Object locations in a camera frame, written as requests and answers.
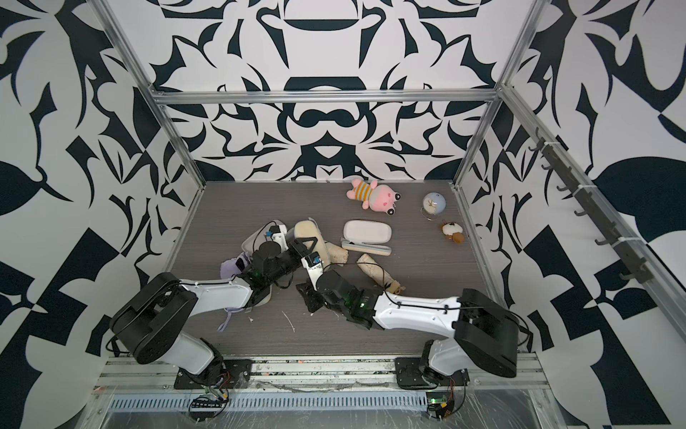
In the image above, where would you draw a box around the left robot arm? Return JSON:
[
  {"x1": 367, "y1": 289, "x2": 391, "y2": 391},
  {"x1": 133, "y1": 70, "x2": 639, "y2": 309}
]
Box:
[{"x1": 110, "y1": 236, "x2": 328, "y2": 384}]

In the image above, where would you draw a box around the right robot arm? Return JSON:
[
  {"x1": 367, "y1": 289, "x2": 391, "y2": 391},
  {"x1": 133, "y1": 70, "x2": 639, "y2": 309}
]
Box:
[{"x1": 297, "y1": 270, "x2": 521, "y2": 383}]

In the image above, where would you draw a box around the pink plush toy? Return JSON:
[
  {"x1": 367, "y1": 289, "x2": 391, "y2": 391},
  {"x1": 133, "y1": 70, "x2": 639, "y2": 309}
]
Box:
[{"x1": 346, "y1": 179, "x2": 401, "y2": 216}]

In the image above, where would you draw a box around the brown white plush toy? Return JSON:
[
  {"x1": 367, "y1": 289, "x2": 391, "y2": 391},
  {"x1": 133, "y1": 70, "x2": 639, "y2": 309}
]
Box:
[{"x1": 441, "y1": 222, "x2": 466, "y2": 243}]

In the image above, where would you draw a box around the blue alarm clock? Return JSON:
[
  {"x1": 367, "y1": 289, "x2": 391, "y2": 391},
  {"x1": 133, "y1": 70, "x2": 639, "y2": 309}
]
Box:
[{"x1": 421, "y1": 192, "x2": 447, "y2": 221}]

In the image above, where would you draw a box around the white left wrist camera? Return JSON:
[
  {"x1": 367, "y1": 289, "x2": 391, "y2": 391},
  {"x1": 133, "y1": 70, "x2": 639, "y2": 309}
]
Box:
[{"x1": 265, "y1": 223, "x2": 288, "y2": 242}]

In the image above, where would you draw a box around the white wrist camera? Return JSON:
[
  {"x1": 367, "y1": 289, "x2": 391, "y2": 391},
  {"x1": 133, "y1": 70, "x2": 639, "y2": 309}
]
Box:
[
  {"x1": 265, "y1": 223, "x2": 288, "y2": 242},
  {"x1": 301, "y1": 252, "x2": 324, "y2": 283}
]

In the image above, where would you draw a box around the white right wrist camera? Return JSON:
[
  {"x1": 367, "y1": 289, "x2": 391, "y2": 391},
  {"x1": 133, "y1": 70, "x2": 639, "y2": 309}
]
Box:
[{"x1": 301, "y1": 252, "x2": 324, "y2": 283}]

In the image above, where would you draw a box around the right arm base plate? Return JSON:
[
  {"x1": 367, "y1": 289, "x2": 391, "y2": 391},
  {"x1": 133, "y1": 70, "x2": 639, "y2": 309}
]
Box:
[{"x1": 394, "y1": 357, "x2": 470, "y2": 391}]

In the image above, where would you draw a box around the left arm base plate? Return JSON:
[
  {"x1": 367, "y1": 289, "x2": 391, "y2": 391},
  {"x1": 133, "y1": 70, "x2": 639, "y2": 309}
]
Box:
[{"x1": 173, "y1": 359, "x2": 254, "y2": 391}]

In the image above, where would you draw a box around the wall hook rack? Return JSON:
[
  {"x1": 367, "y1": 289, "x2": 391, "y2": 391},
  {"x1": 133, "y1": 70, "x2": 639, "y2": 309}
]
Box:
[{"x1": 530, "y1": 130, "x2": 655, "y2": 284}]

